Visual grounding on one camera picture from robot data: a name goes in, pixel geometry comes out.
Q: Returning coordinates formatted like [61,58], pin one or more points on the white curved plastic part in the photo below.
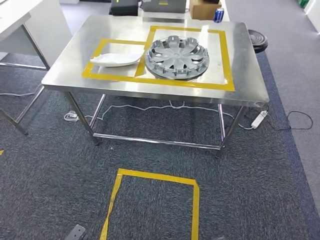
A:
[117,59]

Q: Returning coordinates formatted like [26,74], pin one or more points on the yellow tape on workbench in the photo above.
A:
[226,66]

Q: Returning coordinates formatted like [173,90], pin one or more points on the stainless steel workbench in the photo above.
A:
[250,82]

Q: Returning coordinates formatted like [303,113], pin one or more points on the yellow floor tape square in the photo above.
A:
[155,176]

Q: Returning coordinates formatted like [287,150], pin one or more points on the silver wheel hubcap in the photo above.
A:
[176,56]

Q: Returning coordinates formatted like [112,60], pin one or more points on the black case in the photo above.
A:
[124,8]

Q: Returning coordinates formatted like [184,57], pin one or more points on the brown cardboard box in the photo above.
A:
[202,10]

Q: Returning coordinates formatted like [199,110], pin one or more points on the blue drink can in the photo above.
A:
[219,16]

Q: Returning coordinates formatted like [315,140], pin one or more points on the white power strip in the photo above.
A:
[258,120]

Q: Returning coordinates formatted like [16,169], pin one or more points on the black device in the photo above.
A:
[211,1]

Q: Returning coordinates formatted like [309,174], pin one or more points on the black ribbed round stool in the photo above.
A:
[257,41]

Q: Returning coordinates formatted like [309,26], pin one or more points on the white desk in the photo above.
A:
[50,30]

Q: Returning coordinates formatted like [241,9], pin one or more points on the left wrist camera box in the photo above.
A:
[75,233]

